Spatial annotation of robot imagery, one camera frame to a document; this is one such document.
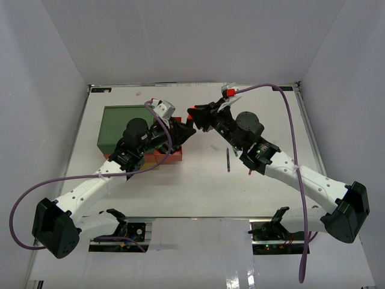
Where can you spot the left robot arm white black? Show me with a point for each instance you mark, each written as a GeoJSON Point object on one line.
{"type": "Point", "coordinates": [60, 224]}

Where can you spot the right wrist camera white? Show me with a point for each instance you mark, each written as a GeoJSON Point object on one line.
{"type": "Point", "coordinates": [230, 95]}

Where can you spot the left black corner label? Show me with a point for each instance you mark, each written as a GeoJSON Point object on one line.
{"type": "Point", "coordinates": [101, 90]}

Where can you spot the green drawer cabinet box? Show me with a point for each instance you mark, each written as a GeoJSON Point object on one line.
{"type": "Point", "coordinates": [120, 126]}

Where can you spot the red drawer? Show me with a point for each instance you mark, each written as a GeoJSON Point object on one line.
{"type": "Point", "coordinates": [173, 156]}

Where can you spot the right black corner label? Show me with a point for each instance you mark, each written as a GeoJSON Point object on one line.
{"type": "Point", "coordinates": [283, 88]}

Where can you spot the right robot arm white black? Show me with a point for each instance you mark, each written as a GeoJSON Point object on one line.
{"type": "Point", "coordinates": [345, 207]}

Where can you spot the clear pen cap lower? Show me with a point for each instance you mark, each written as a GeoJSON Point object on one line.
{"type": "Point", "coordinates": [214, 147]}

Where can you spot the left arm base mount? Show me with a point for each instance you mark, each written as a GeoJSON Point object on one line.
{"type": "Point", "coordinates": [134, 237]}

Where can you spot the purple pen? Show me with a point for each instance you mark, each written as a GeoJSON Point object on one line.
{"type": "Point", "coordinates": [228, 159]}

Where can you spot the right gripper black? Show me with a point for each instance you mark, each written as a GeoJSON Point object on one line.
{"type": "Point", "coordinates": [205, 115]}

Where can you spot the black corner label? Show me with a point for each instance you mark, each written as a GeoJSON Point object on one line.
{"type": "Point", "coordinates": [283, 88]}
{"type": "Point", "coordinates": [101, 90]}

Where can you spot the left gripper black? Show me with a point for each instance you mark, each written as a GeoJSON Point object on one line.
{"type": "Point", "coordinates": [180, 133]}

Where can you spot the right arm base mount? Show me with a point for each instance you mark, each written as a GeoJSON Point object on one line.
{"type": "Point", "coordinates": [270, 239]}

